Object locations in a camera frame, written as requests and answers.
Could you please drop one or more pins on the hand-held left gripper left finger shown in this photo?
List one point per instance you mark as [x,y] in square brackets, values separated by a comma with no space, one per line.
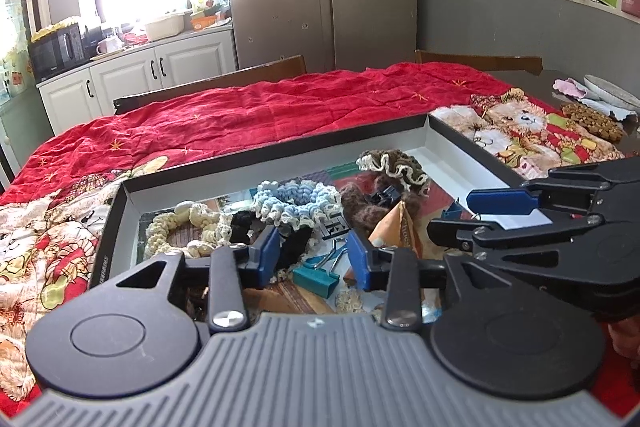
[267,254]

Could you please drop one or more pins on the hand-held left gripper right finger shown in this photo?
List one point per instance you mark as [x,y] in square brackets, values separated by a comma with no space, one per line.
[360,259]

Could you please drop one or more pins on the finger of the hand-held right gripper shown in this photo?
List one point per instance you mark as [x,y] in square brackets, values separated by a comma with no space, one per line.
[450,232]
[500,202]

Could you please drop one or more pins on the blue binder clip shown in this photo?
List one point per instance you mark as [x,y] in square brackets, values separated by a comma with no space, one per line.
[452,212]

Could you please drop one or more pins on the black scrunchie with cream trim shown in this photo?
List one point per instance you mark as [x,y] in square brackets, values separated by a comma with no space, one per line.
[240,227]

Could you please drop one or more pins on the black and white hair clip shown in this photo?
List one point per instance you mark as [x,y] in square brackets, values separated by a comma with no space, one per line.
[335,224]

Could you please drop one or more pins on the teal binder clip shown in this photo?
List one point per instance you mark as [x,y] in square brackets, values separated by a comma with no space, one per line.
[315,279]

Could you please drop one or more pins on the brown triangular paper packet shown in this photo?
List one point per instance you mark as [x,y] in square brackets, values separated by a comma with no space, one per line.
[400,227]

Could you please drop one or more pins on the blue and white crochet scrunchie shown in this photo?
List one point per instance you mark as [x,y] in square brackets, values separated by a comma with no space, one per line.
[300,197]

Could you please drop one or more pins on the brown scrunchie with cream trim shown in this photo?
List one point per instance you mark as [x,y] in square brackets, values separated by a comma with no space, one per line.
[395,162]

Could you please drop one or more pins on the black shallow cardboard box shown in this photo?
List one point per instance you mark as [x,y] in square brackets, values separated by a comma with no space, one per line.
[300,167]

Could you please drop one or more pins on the cream crochet scrunchie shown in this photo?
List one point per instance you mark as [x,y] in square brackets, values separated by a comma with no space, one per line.
[160,227]

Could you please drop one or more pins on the wooden bead trivet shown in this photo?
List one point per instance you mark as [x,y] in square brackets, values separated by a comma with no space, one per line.
[595,119]

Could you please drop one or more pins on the pink cloth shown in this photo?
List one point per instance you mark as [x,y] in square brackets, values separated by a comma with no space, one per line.
[570,88]

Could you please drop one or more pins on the brown wooden chair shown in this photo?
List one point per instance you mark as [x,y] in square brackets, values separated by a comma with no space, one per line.
[475,59]

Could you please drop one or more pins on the red printed blanket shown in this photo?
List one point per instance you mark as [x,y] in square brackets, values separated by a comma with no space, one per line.
[300,107]

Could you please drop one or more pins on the white plate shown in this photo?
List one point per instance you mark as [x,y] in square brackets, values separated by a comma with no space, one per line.
[610,89]

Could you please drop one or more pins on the dark wooden chair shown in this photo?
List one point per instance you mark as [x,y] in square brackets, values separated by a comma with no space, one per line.
[225,79]

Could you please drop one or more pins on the white kitchen cabinet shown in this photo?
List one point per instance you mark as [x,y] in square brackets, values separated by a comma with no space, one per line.
[190,57]

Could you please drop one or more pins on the white plastic tub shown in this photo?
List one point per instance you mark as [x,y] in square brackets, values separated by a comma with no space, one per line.
[165,27]

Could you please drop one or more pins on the white mug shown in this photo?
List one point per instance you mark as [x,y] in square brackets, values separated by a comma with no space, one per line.
[107,47]

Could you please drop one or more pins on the black microwave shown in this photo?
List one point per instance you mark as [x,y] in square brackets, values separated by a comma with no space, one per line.
[50,52]

